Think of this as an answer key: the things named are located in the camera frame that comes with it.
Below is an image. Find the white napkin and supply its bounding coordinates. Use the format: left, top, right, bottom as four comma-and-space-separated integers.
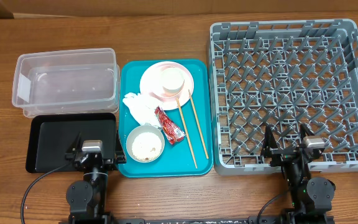
122, 93, 162, 129

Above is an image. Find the red snack wrapper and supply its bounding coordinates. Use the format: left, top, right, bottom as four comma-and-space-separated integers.
155, 106, 185, 145

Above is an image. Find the pink plate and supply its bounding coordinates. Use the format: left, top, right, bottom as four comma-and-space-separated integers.
139, 61, 194, 110

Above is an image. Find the wooden chopstick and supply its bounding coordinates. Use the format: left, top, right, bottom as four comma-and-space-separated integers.
176, 98, 198, 169
188, 90, 209, 160

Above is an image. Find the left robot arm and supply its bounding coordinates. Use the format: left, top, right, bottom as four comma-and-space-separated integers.
65, 134, 126, 224

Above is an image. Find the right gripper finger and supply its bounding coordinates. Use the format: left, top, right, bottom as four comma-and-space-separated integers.
262, 125, 278, 149
300, 123, 314, 139

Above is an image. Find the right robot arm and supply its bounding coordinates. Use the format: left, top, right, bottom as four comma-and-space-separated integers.
256, 123, 336, 224

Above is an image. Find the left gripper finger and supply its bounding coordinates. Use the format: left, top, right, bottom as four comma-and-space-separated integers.
67, 132, 81, 153
115, 132, 125, 157

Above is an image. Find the white rice pile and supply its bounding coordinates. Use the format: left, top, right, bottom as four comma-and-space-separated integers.
132, 132, 163, 162

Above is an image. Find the white cup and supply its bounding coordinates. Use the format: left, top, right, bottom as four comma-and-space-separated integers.
161, 67, 185, 95

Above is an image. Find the clear plastic bin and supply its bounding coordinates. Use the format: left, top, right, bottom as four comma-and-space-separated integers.
11, 48, 121, 118

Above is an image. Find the grey bowl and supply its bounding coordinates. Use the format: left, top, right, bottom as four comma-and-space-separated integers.
126, 125, 165, 163

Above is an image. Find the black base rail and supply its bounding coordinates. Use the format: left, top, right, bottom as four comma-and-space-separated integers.
113, 215, 335, 224

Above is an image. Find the teal serving tray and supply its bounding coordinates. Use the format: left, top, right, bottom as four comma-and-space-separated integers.
118, 59, 213, 178

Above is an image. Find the black plastic tray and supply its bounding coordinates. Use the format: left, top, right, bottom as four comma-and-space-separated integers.
25, 113, 117, 173

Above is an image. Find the grey dishwasher rack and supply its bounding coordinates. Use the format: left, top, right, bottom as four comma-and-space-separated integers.
208, 19, 358, 175

